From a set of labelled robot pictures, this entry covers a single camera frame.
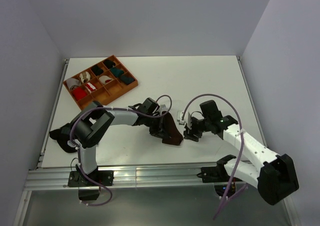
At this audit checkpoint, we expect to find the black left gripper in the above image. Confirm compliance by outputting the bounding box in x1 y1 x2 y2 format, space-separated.
144 114 169 141

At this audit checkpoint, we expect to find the orange wooden divider tray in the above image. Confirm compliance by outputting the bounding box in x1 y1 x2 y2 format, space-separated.
63 55 139 110

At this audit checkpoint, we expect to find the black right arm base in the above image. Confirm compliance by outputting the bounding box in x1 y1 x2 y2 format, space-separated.
196 165 230 197

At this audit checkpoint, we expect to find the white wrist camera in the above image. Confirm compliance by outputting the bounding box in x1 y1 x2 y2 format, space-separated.
159 104 168 112
177 111 192 127

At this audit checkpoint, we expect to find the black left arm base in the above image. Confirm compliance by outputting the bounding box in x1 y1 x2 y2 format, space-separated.
67 170 114 201

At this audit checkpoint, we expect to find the dark teal rolled sock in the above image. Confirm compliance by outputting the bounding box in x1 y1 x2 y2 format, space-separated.
119 75 135 85

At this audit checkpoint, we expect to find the beige brown rolled sock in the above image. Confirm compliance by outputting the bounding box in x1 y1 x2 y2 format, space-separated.
79 71 91 83

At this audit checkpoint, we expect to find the grey white rolled sock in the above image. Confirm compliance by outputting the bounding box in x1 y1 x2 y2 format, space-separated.
65 78 81 91

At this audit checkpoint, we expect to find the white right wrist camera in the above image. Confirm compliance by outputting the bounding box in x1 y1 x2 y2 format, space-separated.
177 111 192 127

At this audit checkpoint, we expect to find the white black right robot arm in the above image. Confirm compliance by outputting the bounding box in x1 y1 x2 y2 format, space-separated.
183 100 299 205

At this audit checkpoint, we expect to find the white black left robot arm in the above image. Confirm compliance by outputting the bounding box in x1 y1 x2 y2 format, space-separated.
67 98 173 185

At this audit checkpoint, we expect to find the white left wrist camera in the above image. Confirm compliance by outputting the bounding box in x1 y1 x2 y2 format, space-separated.
159 104 168 112

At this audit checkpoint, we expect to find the red white striped sock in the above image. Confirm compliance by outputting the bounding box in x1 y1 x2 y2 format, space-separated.
85 83 97 93

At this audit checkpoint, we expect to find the black patterned sock pile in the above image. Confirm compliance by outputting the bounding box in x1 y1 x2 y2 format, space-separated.
49 123 76 153

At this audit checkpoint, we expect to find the aluminium frame rail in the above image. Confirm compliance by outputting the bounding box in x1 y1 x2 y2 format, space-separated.
23 163 216 191

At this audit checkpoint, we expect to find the teal green rolled sock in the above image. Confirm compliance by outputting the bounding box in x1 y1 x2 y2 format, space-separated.
109 67 125 78

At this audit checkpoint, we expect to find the white red rolled sock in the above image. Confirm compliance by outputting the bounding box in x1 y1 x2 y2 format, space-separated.
98 75 113 85

